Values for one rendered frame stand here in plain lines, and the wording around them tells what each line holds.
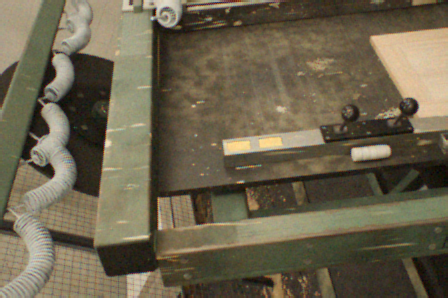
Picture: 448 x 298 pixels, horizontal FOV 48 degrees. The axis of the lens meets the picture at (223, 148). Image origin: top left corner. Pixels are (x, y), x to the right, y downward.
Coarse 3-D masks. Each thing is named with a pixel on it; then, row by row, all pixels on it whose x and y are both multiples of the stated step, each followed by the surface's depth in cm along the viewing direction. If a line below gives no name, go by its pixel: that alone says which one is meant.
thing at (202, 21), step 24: (144, 0) 153; (216, 0) 157; (240, 0) 157; (264, 0) 155; (288, 0) 155; (312, 0) 155; (336, 0) 156; (360, 0) 157; (384, 0) 158; (408, 0) 158; (192, 24) 157; (216, 24) 158; (240, 24) 158
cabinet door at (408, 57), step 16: (416, 32) 146; (432, 32) 145; (384, 48) 141; (400, 48) 141; (416, 48) 140; (432, 48) 140; (384, 64) 137; (400, 64) 135; (416, 64) 135; (432, 64) 134; (400, 80) 130; (416, 80) 129; (432, 80) 129; (416, 96) 124; (432, 96) 124; (416, 112) 120; (432, 112) 120
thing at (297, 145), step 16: (416, 128) 113; (432, 128) 113; (224, 144) 113; (256, 144) 113; (288, 144) 112; (304, 144) 112; (320, 144) 111; (336, 144) 112; (352, 144) 112; (368, 144) 113; (384, 144) 113; (400, 144) 114; (416, 144) 114; (240, 160) 112; (256, 160) 113; (272, 160) 113
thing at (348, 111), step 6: (342, 108) 103; (348, 108) 101; (354, 108) 101; (342, 114) 102; (348, 114) 101; (354, 114) 101; (348, 120) 102; (354, 120) 102; (336, 126) 112; (342, 126) 109; (336, 132) 112; (342, 132) 112
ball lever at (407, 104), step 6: (402, 102) 102; (408, 102) 101; (414, 102) 101; (402, 108) 102; (408, 108) 101; (414, 108) 101; (402, 114) 106; (408, 114) 102; (390, 120) 112; (396, 120) 110; (390, 126) 112; (396, 126) 112
